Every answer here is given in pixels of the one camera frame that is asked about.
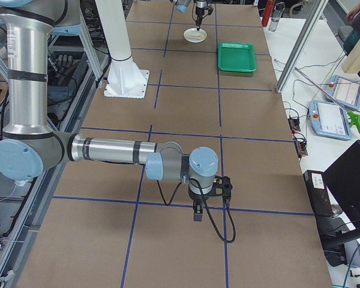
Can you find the green plastic tray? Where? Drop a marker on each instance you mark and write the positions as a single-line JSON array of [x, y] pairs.
[[237, 57]]

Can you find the white round plate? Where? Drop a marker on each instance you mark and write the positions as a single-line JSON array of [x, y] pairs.
[[194, 31]]

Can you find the near blue teach pendant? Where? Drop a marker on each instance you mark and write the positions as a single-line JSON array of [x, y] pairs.
[[329, 120]]

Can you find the far blue teach pendant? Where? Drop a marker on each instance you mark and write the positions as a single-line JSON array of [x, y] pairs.
[[345, 91]]

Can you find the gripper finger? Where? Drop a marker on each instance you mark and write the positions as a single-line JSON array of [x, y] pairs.
[[197, 211], [198, 22]]

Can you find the orange black connector strip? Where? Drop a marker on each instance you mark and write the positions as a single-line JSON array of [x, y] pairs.
[[299, 140]]

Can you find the metal reacher grabber tool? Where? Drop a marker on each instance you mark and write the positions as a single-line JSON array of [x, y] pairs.
[[352, 117]]

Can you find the black desktop box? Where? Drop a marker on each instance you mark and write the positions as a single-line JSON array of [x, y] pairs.
[[318, 193]]

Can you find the blue teach pendant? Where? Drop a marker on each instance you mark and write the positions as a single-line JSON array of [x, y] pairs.
[[329, 120], [345, 91]]

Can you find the yellow plastic spoon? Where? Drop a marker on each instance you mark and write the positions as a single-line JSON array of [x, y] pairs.
[[196, 37]]

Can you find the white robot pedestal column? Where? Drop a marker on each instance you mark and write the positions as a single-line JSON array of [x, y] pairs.
[[125, 79]]

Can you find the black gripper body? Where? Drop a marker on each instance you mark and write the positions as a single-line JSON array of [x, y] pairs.
[[200, 11], [197, 197]]

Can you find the aluminium frame post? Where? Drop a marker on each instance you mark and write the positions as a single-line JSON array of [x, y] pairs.
[[306, 31]]

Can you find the black computer monitor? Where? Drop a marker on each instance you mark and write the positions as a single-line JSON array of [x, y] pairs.
[[342, 178]]

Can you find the red cylinder bottle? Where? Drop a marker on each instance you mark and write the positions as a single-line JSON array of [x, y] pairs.
[[267, 12]]

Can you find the clear water bottle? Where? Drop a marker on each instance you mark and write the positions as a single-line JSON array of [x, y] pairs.
[[276, 16]]

